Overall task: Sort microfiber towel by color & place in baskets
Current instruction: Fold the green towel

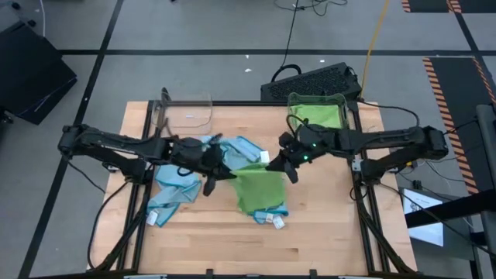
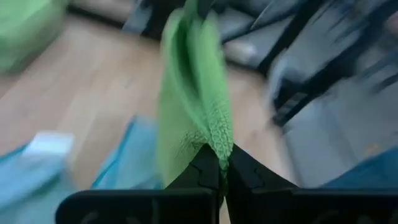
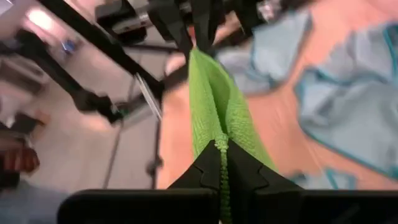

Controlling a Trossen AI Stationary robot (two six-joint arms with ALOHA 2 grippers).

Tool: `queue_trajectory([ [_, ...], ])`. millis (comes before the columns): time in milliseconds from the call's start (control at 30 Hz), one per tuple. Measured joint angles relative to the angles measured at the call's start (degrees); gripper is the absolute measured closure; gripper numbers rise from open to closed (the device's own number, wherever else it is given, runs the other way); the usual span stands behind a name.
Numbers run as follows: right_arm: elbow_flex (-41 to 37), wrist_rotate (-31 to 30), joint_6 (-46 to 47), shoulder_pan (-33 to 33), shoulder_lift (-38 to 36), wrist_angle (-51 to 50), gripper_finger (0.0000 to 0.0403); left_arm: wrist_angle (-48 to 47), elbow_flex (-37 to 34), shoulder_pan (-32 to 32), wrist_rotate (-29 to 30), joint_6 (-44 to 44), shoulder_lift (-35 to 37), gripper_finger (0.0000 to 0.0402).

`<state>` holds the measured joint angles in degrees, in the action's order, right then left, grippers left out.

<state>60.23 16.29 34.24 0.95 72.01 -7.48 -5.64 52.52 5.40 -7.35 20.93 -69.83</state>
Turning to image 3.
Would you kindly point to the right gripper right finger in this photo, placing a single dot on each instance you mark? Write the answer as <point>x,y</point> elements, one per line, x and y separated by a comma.
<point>248,174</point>

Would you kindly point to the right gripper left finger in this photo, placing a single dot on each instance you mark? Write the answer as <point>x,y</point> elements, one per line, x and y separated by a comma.
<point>205,174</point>

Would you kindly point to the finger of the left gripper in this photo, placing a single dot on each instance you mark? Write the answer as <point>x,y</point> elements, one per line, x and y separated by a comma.
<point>205,25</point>
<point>174,28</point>

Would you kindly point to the green microfiber towel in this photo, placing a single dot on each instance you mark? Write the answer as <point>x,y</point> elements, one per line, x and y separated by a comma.
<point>211,102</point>

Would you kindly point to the silver mounting plate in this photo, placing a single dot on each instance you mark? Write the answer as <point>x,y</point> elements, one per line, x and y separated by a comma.
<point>132,25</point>

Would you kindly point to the silver aluminium bar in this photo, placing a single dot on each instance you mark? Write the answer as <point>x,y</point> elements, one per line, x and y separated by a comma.
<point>149,96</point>

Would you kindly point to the dark red floor object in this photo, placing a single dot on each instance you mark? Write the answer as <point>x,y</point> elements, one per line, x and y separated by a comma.
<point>18,158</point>

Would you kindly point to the black table edge bracket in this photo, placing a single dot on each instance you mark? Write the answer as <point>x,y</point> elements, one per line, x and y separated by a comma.
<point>154,166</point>

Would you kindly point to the black aluminium table frame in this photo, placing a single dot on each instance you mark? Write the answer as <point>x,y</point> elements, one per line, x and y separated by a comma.
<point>93,34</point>

